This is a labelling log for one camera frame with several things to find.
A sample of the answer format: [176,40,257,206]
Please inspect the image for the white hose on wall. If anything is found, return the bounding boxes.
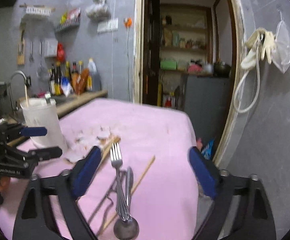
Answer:
[232,28,267,114]

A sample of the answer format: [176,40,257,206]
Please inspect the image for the clear plastic bag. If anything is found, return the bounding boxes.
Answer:
[271,10,290,74]

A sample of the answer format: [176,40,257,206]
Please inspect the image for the dark soy sauce bottle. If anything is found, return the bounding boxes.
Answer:
[48,64,55,95]

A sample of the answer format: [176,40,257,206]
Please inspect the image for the green box on shelf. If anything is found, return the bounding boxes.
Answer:
[160,60,177,70]

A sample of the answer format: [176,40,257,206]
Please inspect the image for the red cap sauce bottle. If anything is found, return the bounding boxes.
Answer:
[71,61,79,90]

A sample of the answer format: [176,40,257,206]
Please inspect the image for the person's left hand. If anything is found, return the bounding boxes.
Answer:
[0,177,10,192]

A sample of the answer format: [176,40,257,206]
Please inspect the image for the hanging wire strainer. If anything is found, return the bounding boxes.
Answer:
[36,41,49,81]

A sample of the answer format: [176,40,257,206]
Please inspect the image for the red plastic bag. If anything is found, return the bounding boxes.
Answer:
[56,42,66,62]

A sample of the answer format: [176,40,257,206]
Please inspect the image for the silver fork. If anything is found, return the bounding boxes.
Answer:
[110,142,131,222]

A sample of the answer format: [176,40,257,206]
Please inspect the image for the grey metal cabinet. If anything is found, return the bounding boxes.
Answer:
[181,74,230,146]

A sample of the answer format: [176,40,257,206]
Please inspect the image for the white wall socket box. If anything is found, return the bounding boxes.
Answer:
[43,38,58,57]

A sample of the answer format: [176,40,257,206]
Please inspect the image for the wooden counter edge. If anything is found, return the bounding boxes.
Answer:
[7,90,108,146]

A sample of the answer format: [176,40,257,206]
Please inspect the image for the yellow label sauce bottle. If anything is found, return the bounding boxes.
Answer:
[54,61,62,95]

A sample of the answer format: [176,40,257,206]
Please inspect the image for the white utensil holder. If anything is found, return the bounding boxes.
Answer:
[20,98,68,152]

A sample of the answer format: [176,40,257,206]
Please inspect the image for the orange snack bag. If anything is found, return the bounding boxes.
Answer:
[75,68,89,95]

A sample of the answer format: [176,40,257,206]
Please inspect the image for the chrome sink faucet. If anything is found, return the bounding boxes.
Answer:
[8,70,28,113]

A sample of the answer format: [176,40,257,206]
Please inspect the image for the silver spoon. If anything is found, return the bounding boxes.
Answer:
[113,167,139,239]

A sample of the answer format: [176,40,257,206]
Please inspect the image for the wall wire rack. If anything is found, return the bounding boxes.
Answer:
[54,15,81,33]

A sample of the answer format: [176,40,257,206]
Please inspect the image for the black wok on cabinet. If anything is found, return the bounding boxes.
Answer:
[213,61,231,78]

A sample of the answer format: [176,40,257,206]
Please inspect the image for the white blue salt bag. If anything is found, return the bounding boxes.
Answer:
[60,77,73,97]

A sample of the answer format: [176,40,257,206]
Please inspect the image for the white rubber glove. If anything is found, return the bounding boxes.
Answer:
[260,30,277,64]

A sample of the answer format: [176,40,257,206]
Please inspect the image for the wooden wall plaque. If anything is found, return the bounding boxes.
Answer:
[16,23,26,66]

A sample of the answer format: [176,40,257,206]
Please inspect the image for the bamboo chopstick long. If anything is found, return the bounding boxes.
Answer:
[99,135,120,165]

